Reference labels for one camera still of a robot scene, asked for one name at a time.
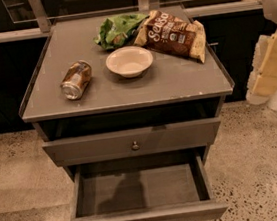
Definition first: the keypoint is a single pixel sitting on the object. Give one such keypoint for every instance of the grey drawer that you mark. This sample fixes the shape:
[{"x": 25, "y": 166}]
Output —
[
  {"x": 171, "y": 186},
  {"x": 134, "y": 142}
]

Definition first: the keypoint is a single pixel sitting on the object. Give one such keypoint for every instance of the grey top drawer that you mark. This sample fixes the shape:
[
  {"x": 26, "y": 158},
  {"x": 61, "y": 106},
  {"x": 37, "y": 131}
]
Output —
[{"x": 134, "y": 142}]

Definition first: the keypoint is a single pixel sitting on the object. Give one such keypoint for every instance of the grey drawer cabinet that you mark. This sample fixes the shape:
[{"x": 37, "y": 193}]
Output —
[{"x": 172, "y": 90}]

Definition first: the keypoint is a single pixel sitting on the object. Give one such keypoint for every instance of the brown chip bag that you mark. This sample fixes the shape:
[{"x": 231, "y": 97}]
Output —
[{"x": 165, "y": 33}]

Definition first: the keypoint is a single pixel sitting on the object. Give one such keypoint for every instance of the white paper bowl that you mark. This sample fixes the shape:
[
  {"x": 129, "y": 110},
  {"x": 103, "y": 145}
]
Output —
[{"x": 129, "y": 61}]

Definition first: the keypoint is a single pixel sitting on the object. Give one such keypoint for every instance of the green chip bag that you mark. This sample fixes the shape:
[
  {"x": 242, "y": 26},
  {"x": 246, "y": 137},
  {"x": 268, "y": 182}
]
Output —
[{"x": 117, "y": 31}]

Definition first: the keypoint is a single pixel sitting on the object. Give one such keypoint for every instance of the crushed brown soda can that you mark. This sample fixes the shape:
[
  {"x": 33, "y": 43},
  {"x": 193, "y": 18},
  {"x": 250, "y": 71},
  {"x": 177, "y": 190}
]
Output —
[{"x": 76, "y": 80}]

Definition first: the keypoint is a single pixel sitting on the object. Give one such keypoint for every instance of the metal railing frame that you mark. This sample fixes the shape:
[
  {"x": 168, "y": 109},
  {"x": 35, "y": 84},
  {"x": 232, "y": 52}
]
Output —
[{"x": 33, "y": 19}]

